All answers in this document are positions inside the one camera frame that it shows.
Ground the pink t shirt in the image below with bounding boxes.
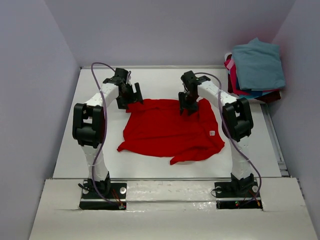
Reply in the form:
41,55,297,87
224,52,242,95

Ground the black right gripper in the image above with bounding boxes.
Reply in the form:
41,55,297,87
178,90,199,116

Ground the bright blue t shirt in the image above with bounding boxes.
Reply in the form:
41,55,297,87
235,79,271,98

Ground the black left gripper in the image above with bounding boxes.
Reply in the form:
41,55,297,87
116,82,143,110

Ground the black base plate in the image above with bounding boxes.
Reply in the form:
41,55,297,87
78,179,127,211
210,181,263,210

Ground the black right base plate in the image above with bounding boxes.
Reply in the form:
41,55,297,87
210,181,263,210

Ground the dark maroon t shirt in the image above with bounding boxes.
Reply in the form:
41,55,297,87
255,90,281,104

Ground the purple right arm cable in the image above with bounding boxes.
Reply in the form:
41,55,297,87
193,72,262,207

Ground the red t shirt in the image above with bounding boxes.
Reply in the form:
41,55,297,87
117,99,225,165

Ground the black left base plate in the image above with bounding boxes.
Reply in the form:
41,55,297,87
78,179,127,211

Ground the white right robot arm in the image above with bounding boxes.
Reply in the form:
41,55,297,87
178,70,257,199

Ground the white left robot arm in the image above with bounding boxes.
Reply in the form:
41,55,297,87
72,68,143,198

